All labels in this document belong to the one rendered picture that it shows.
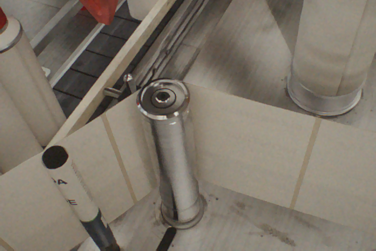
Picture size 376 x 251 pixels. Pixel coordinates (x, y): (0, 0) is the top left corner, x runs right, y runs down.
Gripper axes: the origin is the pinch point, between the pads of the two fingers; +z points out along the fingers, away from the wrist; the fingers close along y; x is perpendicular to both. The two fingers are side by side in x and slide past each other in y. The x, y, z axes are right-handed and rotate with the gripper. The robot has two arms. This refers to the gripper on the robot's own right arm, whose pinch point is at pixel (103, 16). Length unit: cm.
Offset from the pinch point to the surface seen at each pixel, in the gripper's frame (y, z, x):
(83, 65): 2.5, 13.7, 8.6
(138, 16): 12.9, 12.6, 5.6
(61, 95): -3.0, 13.6, 8.2
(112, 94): -2.0, 10.7, 0.4
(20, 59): -8.4, -0.4, 3.9
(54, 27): 1.0, 5.6, 9.3
